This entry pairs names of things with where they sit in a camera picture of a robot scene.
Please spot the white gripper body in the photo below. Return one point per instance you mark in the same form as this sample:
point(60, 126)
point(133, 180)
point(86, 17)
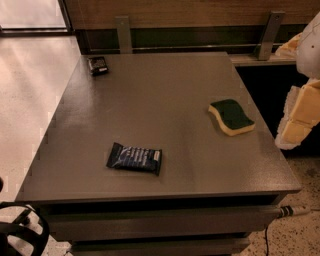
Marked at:
point(310, 50)

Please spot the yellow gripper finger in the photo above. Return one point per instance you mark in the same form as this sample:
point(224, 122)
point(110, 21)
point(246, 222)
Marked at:
point(301, 115)
point(289, 49)

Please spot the blue rxbar blueberry wrapper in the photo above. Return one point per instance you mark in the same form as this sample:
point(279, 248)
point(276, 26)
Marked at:
point(135, 159)

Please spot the dark rxbar chocolate wrapper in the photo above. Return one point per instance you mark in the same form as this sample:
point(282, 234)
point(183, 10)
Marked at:
point(97, 66)

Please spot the green yellow sponge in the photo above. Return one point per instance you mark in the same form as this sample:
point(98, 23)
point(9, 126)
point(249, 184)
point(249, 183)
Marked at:
point(231, 117)

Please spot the upper grey drawer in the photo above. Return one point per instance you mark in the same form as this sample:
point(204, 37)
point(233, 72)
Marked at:
point(161, 223)

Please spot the grey drawer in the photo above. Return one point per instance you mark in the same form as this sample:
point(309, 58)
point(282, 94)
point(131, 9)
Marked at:
point(207, 247)
point(161, 223)

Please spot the lower grey drawer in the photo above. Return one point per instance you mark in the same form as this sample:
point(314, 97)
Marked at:
point(207, 247)

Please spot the black chair base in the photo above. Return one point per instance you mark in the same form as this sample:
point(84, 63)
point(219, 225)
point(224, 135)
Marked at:
point(18, 228)

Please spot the right metal wall bracket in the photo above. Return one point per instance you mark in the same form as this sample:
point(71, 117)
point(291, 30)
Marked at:
point(264, 48)

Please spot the metal wall bracket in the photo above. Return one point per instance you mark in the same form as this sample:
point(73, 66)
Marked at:
point(264, 48)
point(124, 34)

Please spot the left metal wall bracket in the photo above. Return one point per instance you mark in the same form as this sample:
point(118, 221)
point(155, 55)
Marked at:
point(124, 34)

